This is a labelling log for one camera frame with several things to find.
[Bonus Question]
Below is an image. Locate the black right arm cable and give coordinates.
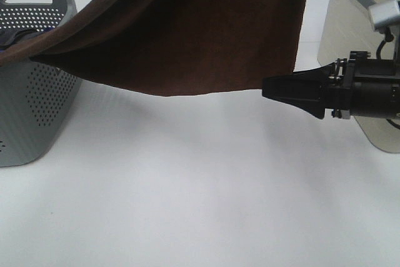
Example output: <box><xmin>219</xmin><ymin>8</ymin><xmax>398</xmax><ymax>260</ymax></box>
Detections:
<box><xmin>376</xmin><ymin>26</ymin><xmax>395</xmax><ymax>61</ymax></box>

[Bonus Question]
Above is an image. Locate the brown towel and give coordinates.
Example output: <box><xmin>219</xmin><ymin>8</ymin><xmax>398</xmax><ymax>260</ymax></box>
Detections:
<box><xmin>1</xmin><ymin>0</ymin><xmax>306</xmax><ymax>96</ymax></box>

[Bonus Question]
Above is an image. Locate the grey-blue towel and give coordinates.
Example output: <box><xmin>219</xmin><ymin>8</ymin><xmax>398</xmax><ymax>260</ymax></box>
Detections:
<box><xmin>0</xmin><ymin>29</ymin><xmax>43</xmax><ymax>51</ymax></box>

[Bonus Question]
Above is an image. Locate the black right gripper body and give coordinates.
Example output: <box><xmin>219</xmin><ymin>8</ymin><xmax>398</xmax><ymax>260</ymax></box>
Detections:
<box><xmin>323</xmin><ymin>51</ymin><xmax>399</xmax><ymax>119</ymax></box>

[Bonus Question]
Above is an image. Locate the beige storage bin grey rim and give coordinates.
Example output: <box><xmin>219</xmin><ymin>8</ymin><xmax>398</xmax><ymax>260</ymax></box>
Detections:
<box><xmin>317</xmin><ymin>0</ymin><xmax>399</xmax><ymax>153</ymax></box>

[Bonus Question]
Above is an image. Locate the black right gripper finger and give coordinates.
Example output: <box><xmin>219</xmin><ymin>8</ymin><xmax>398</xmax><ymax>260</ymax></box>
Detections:
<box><xmin>262</xmin><ymin>63</ymin><xmax>335</xmax><ymax>119</ymax></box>

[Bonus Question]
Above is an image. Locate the grey perforated laundry basket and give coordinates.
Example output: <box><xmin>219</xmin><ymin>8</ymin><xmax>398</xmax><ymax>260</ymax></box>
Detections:
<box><xmin>1</xmin><ymin>0</ymin><xmax>82</xmax><ymax>167</ymax></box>

